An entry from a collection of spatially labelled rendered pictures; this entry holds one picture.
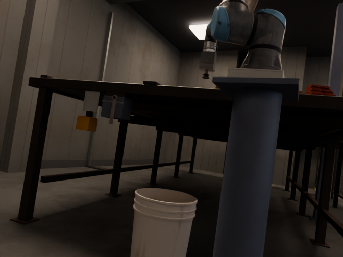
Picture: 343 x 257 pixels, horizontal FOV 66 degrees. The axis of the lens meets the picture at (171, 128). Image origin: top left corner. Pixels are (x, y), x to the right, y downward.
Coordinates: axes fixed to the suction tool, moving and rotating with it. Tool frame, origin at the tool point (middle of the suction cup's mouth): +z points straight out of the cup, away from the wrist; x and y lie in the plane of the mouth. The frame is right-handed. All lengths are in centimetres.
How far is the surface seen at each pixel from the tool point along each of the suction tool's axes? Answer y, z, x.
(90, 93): 63, 19, 21
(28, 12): 241, -88, -81
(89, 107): 62, 27, 21
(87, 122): 60, 36, 23
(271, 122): -37, 29, 57
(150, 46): 211, -157, -360
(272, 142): -38, 35, 56
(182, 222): -7, 74, 38
